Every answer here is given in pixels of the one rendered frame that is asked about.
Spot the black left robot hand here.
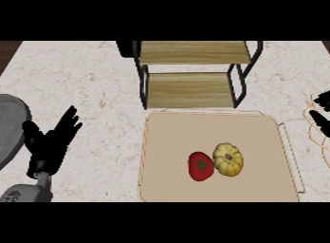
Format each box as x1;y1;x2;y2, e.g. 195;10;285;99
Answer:
20;104;83;180

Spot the yellow squash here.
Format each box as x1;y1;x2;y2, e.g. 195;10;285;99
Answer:
210;142;244;178

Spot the beige tray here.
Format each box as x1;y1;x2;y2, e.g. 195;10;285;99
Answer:
136;108;306;203

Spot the wooden tiered shelf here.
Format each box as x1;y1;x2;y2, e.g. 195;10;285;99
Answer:
130;41;263;110

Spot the grey round plate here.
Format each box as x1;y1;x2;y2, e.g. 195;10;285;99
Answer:
0;93;32;180

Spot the red tomato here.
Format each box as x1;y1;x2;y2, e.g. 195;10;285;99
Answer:
187;151;215;182

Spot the black appliance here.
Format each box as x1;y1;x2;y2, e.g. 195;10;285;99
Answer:
114;41;136;59

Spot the tan wire basket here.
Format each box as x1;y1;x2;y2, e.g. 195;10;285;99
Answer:
300;91;330;175

